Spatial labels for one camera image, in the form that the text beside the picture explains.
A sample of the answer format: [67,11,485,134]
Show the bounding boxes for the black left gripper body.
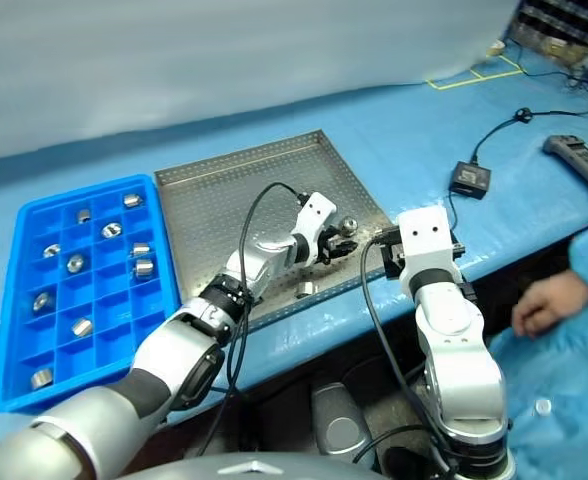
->
[317,225,344,267]

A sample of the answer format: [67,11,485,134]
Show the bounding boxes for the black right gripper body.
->
[372,227,406,281]

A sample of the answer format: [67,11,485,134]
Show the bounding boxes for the blue compartment tray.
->
[0,173,184,415]

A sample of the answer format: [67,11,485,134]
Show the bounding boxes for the person's bare hand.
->
[512,277,588,339]

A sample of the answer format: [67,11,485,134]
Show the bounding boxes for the black power adapter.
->
[448,160,493,201]

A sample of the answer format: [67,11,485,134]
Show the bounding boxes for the perforated metal tray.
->
[153,128,400,331]

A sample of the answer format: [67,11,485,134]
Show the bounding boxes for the grey rounded shape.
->
[309,382,375,456]

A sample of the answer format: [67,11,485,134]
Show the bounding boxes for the grey handheld controller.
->
[542,134,588,204]

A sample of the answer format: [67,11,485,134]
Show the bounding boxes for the grey robot torso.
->
[118,452,390,480]

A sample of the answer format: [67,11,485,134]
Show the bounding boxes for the shelf rack with parts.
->
[506,0,588,69]

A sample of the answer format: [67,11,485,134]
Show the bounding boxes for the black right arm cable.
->
[352,238,463,480]

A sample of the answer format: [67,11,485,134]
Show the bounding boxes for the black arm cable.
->
[352,238,463,480]
[193,181,311,459]

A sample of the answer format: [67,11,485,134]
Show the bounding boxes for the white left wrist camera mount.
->
[291,191,338,265]

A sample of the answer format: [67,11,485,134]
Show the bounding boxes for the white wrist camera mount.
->
[397,204,463,286]
[291,191,338,265]

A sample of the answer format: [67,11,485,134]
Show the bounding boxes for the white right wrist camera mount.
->
[397,204,463,286]

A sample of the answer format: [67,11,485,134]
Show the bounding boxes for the black adapter power cable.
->
[443,192,460,236]

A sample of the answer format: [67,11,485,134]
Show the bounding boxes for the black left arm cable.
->
[193,181,311,459]

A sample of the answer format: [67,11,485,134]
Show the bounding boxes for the black adapter cable with ferrite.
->
[471,107,588,164]

